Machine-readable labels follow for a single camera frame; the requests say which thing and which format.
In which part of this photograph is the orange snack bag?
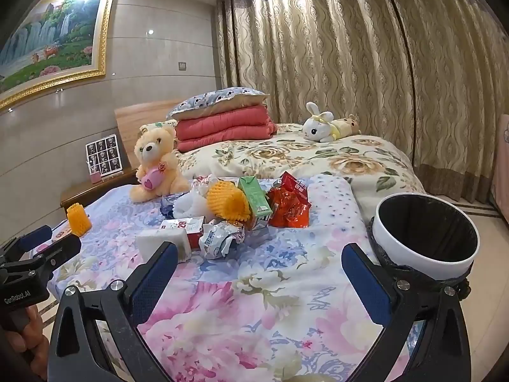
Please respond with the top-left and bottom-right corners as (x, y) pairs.
(266, 187), (311, 229)

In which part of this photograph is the dotted blue pillow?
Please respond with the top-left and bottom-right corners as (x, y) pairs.
(166, 87), (271, 121)

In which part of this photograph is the yellow foam fruit net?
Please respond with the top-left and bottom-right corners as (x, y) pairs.
(207, 180), (252, 220)

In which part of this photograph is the small floral pillow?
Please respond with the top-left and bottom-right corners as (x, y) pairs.
(139, 119), (178, 136)

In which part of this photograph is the pink blue floral bed sheet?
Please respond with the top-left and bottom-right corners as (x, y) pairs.
(48, 173), (422, 382)

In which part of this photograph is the folded red quilt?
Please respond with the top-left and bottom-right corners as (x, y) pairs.
(175, 104), (278, 152)

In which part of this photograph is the white trash bin black bag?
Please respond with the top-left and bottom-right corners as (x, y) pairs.
(368, 194), (478, 303)

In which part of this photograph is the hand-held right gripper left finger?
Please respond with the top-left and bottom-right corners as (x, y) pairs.
(48, 241), (179, 382)

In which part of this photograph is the wooden nightstand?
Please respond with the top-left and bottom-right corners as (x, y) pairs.
(60, 167), (140, 219)

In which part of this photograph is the red snack packet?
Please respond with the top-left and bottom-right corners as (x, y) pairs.
(272, 171), (309, 195)

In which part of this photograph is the wooden headboard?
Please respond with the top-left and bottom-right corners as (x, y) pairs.
(115, 99), (184, 168)

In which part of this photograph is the silver wrapper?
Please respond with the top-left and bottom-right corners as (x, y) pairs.
(199, 220), (246, 260)

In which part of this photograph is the beige teddy bear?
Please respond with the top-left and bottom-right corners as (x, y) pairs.
(129, 125), (189, 203)

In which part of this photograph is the cream floral duvet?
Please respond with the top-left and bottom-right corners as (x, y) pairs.
(175, 123), (426, 208)

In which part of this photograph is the person's left hand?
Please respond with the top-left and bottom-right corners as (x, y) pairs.
(0, 310), (53, 380)

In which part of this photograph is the red and white box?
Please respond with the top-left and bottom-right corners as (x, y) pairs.
(159, 217), (205, 249)

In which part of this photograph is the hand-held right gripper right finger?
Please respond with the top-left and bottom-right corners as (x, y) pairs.
(341, 243), (472, 382)

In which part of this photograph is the brown bear plush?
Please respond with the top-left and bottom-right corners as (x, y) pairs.
(332, 114), (362, 138)

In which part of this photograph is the white foam block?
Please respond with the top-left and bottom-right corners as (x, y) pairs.
(136, 228), (191, 263)

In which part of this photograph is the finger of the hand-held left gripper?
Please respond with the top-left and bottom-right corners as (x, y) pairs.
(0, 225), (53, 255)
(34, 234), (82, 267)

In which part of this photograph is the pink heart print cloth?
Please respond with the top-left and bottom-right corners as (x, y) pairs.
(490, 113), (509, 223)

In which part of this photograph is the beige patterned curtain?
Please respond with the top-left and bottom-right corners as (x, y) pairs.
(216, 0), (509, 208)

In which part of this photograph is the green drink carton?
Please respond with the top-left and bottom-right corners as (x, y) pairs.
(238, 176), (273, 229)

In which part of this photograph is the gold framed landscape painting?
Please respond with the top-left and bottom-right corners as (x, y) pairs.
(0, 0), (119, 112)

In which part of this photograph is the white rabbit plush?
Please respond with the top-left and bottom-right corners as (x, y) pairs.
(302, 102), (338, 143)

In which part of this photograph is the photo collage frame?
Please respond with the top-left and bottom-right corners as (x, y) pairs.
(85, 134), (122, 178)

